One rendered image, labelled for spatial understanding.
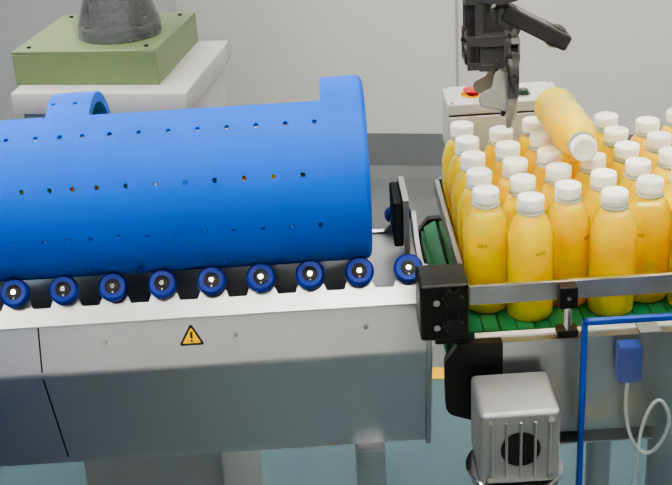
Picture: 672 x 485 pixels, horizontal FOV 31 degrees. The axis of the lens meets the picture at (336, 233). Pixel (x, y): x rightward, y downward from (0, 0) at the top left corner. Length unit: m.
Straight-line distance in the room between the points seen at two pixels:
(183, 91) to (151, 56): 0.09
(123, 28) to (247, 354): 0.66
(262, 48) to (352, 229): 2.94
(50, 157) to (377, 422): 0.68
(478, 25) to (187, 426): 0.79
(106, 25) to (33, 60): 0.14
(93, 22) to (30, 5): 1.27
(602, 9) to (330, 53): 1.01
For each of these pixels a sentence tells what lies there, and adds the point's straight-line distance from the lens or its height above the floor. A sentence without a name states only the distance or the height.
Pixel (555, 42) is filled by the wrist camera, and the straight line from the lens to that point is 1.92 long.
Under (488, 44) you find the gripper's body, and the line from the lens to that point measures 1.90.
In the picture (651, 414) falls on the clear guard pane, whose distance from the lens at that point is 1.88.
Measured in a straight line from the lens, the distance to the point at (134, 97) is 2.17.
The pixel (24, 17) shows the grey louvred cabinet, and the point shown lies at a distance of 3.54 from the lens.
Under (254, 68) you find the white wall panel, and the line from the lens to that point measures 4.74.
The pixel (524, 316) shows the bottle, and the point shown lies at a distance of 1.85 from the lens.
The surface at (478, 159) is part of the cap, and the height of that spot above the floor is 1.09.
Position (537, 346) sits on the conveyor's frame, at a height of 0.89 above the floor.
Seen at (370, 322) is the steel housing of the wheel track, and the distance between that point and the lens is 1.89.
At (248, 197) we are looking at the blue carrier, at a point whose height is 1.11.
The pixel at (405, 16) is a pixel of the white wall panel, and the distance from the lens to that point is 4.59.
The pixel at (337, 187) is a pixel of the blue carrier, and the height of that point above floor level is 1.12.
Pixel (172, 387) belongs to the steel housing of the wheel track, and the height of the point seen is 0.79.
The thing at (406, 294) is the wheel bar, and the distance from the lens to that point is 1.89.
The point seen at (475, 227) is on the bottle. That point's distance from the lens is 1.82.
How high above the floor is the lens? 1.81
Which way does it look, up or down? 25 degrees down
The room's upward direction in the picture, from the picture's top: 3 degrees counter-clockwise
